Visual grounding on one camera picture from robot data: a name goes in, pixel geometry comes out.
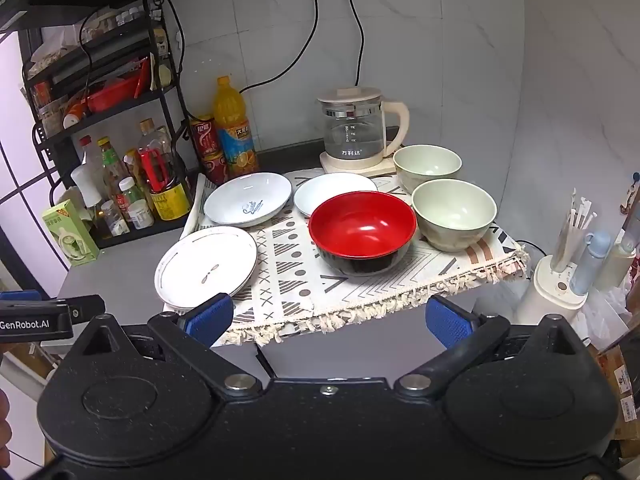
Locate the cream bottle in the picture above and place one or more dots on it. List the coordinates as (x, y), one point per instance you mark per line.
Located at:
(617, 265)

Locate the green carton box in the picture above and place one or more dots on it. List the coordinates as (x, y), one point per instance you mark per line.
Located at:
(70, 235)

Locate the dark sauce bottle yellow label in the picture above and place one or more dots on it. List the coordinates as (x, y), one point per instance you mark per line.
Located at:
(170, 202)

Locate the orange juice bottle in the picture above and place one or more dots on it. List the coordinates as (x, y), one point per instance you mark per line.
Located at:
(235, 135)

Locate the pale blue bottle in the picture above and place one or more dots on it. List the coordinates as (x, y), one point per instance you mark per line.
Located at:
(590, 265)

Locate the white cup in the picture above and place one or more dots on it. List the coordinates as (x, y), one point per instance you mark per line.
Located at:
(86, 185)

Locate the patterned tasselled cloth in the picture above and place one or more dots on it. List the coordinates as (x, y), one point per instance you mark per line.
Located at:
(290, 265)

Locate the white utensil holder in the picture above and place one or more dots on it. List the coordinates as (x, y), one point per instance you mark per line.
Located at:
(545, 295)

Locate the red plastic basket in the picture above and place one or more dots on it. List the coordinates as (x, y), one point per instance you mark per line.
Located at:
(112, 95)

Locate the person's left hand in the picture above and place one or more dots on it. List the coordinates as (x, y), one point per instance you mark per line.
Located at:
(4, 425)

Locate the white lidded jar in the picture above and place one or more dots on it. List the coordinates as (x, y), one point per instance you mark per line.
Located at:
(141, 215)

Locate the red and black bowl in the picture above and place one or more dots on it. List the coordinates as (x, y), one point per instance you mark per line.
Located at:
(360, 225)

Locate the red drink can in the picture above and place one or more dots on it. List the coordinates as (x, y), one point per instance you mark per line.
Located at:
(205, 137)
(215, 167)

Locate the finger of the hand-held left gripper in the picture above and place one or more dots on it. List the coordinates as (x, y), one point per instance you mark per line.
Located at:
(85, 307)

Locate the cream kettle base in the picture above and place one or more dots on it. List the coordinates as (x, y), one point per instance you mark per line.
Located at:
(350, 166)

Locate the small white plate blue print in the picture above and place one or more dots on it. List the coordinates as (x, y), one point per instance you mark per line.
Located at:
(330, 190)

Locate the small spice jar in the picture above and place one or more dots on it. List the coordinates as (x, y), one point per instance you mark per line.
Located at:
(114, 220)

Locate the black metal rack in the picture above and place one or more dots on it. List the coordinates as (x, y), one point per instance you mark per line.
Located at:
(145, 232)

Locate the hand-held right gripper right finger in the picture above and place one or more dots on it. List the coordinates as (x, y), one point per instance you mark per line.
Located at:
(450, 322)

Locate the glass electric kettle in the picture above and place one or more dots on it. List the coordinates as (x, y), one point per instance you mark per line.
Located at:
(350, 130)

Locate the large white plate blue print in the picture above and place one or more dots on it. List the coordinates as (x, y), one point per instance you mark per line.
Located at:
(240, 195)

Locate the oil bottle yellow cap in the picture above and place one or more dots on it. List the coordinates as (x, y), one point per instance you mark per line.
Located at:
(109, 165)

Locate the cardboard box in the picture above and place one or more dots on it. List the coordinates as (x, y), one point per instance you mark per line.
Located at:
(625, 390)

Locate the white plate leaf motif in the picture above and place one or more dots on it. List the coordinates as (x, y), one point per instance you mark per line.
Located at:
(200, 260)

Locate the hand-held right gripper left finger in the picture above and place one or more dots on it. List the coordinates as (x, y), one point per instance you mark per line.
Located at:
(210, 317)

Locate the clear bottle gold cap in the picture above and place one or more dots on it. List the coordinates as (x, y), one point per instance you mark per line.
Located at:
(147, 135)

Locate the bundle of white chopsticks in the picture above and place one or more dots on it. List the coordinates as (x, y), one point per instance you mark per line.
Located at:
(575, 230)

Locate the pale green bowl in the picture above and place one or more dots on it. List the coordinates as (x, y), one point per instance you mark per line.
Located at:
(450, 210)
(425, 165)

